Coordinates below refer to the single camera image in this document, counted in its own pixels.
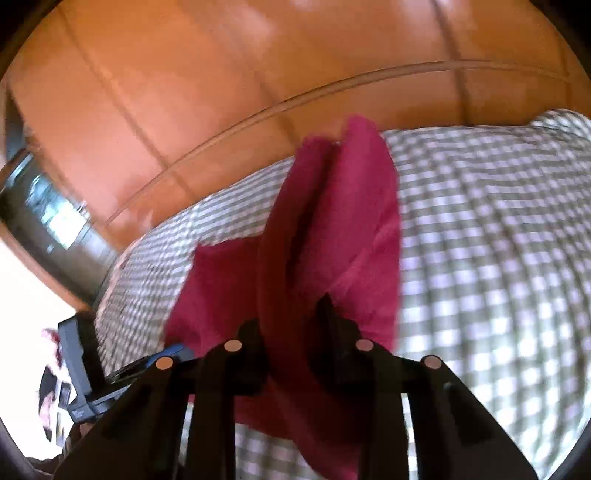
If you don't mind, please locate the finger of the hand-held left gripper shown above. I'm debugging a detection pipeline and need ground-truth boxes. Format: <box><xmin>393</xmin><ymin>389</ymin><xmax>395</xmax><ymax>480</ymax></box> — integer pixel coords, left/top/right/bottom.
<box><xmin>104</xmin><ymin>344</ymin><xmax>197</xmax><ymax>385</ymax></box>

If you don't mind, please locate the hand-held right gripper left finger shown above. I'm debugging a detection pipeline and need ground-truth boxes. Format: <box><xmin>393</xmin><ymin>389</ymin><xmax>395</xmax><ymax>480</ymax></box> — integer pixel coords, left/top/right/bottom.
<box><xmin>53</xmin><ymin>319</ymin><xmax>269</xmax><ymax>480</ymax></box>

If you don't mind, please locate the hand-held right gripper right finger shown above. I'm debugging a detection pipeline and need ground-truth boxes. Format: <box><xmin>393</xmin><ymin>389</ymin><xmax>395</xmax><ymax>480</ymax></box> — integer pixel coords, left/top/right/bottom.
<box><xmin>313</xmin><ymin>294</ymin><xmax>539</xmax><ymax>480</ymax></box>

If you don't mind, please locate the red cloth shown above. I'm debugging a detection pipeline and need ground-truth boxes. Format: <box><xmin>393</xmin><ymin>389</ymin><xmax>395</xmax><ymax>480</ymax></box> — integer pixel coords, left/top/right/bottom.
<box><xmin>164</xmin><ymin>114</ymin><xmax>402</xmax><ymax>480</ymax></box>

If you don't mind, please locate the black and white patterned cloth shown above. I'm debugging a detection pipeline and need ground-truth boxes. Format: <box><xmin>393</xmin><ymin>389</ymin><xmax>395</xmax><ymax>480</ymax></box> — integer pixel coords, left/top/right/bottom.
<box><xmin>38</xmin><ymin>327</ymin><xmax>77</xmax><ymax>446</ymax></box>

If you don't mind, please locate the dark reflective panel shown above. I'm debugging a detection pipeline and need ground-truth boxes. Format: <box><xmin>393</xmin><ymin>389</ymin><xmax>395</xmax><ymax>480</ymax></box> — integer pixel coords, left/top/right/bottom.
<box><xmin>0</xmin><ymin>152</ymin><xmax>118</xmax><ymax>301</ymax></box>

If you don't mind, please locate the green checked bed sheet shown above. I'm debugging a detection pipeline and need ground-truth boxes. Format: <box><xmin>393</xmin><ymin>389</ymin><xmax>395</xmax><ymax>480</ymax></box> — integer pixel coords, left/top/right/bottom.
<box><xmin>95</xmin><ymin>108</ymin><xmax>591</xmax><ymax>480</ymax></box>

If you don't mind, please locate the wooden wardrobe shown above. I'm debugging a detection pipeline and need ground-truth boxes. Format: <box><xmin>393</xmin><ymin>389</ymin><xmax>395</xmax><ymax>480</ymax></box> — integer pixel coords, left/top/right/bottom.
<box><xmin>0</xmin><ymin>0</ymin><xmax>591</xmax><ymax>315</ymax></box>

